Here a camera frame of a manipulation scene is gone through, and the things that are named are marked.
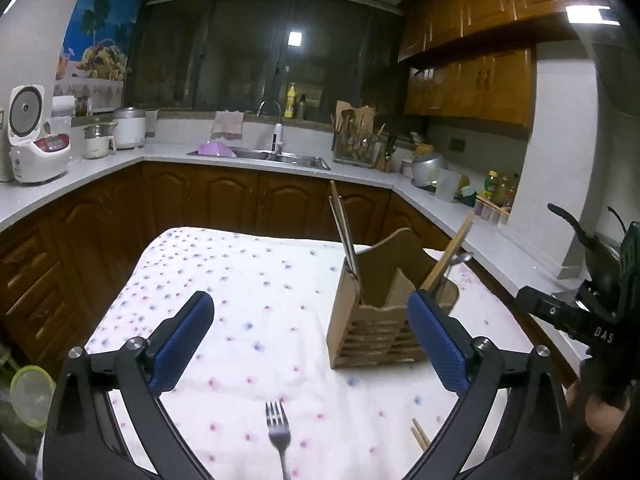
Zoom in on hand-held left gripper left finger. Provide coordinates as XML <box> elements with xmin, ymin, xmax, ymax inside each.
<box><xmin>42</xmin><ymin>291</ymin><xmax>217</xmax><ymax>480</ymax></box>

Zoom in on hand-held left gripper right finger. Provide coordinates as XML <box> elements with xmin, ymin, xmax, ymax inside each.
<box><xmin>404</xmin><ymin>291</ymin><xmax>577</xmax><ymax>480</ymax></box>

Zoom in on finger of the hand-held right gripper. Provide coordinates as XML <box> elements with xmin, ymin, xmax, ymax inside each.
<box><xmin>515</xmin><ymin>285</ymin><xmax>582</xmax><ymax>333</ymax></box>

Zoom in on wooden slatted utensil holder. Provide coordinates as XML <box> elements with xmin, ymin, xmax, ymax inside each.
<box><xmin>326</xmin><ymin>228</ymin><xmax>460</xmax><ymax>371</ymax></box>

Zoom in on metal spoon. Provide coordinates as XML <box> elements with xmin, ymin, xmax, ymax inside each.
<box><xmin>432</xmin><ymin>252</ymin><xmax>474</xmax><ymax>294</ymax></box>

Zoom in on metal fork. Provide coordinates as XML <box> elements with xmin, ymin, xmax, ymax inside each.
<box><xmin>264</xmin><ymin>401</ymin><xmax>294</xmax><ymax>480</ymax></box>

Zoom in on person's right hand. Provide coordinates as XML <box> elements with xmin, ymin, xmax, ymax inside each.
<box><xmin>567</xmin><ymin>379</ymin><xmax>633</xmax><ymax>437</ymax></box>

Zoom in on black wok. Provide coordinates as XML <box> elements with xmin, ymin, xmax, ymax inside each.
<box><xmin>547</xmin><ymin>203</ymin><xmax>628</xmax><ymax>288</ymax></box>

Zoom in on floral white tablecloth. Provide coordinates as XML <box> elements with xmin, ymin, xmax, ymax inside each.
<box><xmin>82</xmin><ymin>227</ymin><xmax>536</xmax><ymax>480</ymax></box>

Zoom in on metal chopstick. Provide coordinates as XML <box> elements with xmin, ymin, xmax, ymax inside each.
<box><xmin>341</xmin><ymin>210</ymin><xmax>362</xmax><ymax>282</ymax></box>

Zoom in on yellow-capped condiment bottle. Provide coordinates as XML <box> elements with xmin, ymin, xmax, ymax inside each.
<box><xmin>482</xmin><ymin>170</ymin><xmax>502</xmax><ymax>204</ymax></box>

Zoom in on clear plastic pitcher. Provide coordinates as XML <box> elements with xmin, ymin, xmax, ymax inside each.
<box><xmin>430</xmin><ymin>169</ymin><xmax>464</xmax><ymax>204</ymax></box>

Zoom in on green-lid plastic container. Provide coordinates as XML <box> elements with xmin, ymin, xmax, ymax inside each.
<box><xmin>10</xmin><ymin>365</ymin><xmax>57</xmax><ymax>429</ymax></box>

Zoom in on silver cooking pot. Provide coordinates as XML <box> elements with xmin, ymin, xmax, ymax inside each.
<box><xmin>411</xmin><ymin>154</ymin><xmax>447</xmax><ymax>186</ymax></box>

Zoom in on knife block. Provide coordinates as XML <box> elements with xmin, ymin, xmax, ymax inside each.
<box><xmin>375</xmin><ymin>132</ymin><xmax>401</xmax><ymax>174</ymax></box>

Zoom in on stainless steel sink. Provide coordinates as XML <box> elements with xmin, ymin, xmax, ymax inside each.
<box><xmin>187</xmin><ymin>146</ymin><xmax>331</xmax><ymax>171</ymax></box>

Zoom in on utensil drying rack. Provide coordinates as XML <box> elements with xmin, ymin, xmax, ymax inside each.
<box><xmin>331</xmin><ymin>101</ymin><xmax>381</xmax><ymax>167</ymax></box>

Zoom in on small white electric pot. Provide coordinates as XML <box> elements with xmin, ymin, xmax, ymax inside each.
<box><xmin>82</xmin><ymin>122</ymin><xmax>119</xmax><ymax>160</ymax></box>

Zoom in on pink hanging towel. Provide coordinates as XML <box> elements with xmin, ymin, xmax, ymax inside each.
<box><xmin>210</xmin><ymin>111</ymin><xmax>245</xmax><ymax>141</ymax></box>

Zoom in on white round rice cooker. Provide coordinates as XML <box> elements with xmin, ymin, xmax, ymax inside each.
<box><xmin>112</xmin><ymin>107</ymin><xmax>147</xmax><ymax>150</ymax></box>

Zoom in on brown wooden upper cabinets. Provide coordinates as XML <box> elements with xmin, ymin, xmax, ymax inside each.
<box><xmin>397</xmin><ymin>0</ymin><xmax>608</xmax><ymax>129</ymax></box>

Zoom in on open-lid white rice cooker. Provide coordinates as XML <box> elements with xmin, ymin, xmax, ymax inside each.
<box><xmin>8</xmin><ymin>85</ymin><xmax>72</xmax><ymax>184</ymax></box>

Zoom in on dark kitchen window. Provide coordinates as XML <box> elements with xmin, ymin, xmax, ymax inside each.
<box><xmin>125</xmin><ymin>0</ymin><xmax>408</xmax><ymax>111</ymax></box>

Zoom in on ceiling light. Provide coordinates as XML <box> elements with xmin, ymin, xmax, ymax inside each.
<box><xmin>565</xmin><ymin>6</ymin><xmax>624</xmax><ymax>25</ymax></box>

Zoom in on tropical fruit wall poster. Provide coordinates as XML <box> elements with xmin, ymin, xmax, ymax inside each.
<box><xmin>54</xmin><ymin>0</ymin><xmax>147</xmax><ymax>112</ymax></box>

